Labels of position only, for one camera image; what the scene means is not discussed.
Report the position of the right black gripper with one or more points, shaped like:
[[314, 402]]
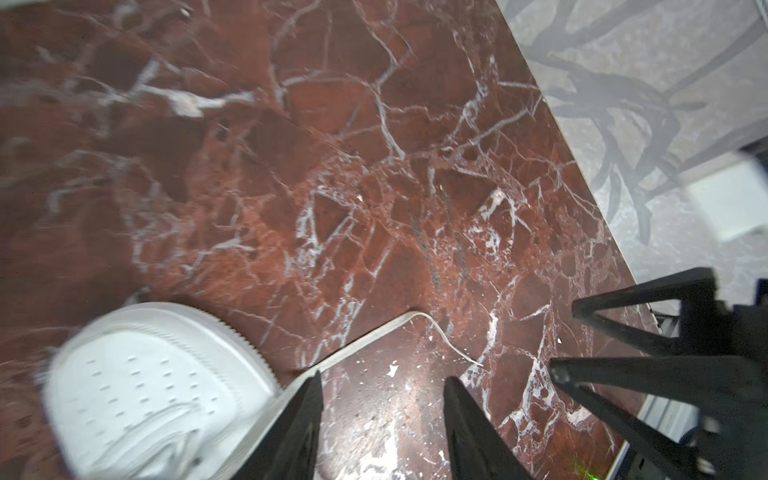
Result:
[[728, 391]]

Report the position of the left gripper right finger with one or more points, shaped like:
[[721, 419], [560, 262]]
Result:
[[476, 450]]

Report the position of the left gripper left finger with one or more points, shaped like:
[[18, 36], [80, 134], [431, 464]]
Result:
[[289, 448]]

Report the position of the white sneaker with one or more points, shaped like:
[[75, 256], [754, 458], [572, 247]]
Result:
[[155, 390]]

